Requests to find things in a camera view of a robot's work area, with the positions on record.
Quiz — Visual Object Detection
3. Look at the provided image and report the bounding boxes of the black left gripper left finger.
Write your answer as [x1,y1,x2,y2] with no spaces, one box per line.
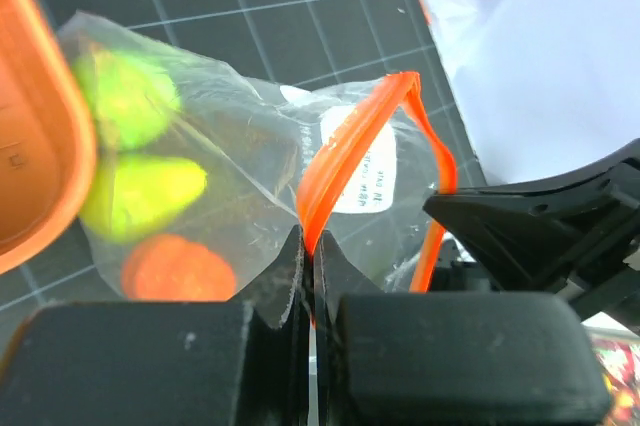
[1,227,310,425]

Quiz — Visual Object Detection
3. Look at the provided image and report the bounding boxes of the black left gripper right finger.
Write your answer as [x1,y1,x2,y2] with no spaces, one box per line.
[313,233,612,425]

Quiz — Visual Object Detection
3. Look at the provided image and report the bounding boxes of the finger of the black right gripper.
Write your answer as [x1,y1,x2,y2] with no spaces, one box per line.
[424,140,639,306]

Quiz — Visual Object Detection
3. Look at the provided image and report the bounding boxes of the clear orange-zip bag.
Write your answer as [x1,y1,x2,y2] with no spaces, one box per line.
[58,13,458,300]

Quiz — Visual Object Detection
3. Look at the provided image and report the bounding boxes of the green toy apple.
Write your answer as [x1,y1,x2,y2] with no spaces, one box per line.
[80,154,208,243]

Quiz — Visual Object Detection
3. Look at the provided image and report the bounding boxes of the green toy lime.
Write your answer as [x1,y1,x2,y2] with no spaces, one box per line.
[71,49,182,151]

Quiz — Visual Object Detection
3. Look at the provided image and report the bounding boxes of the orange plastic basket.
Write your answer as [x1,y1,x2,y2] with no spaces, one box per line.
[1,0,96,272]

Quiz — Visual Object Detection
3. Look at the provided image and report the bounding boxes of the spare clear orange-zip bags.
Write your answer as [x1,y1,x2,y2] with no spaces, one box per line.
[420,0,639,184]

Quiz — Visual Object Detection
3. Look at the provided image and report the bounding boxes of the black grid cutting mat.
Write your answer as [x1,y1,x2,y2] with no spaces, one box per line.
[0,0,489,310]

